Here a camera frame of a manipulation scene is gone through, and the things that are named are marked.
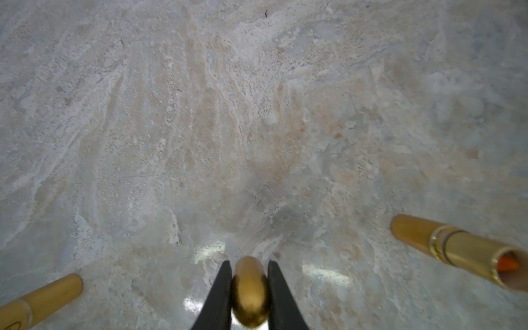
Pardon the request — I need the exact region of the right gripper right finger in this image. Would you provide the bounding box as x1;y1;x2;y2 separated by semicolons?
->
268;261;309;330

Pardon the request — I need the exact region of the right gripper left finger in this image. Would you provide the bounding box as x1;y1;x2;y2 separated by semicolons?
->
191;261;232;330

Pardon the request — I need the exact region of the gold lipstick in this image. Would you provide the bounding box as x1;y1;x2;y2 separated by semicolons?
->
390;214;527;292
1;274;83;329

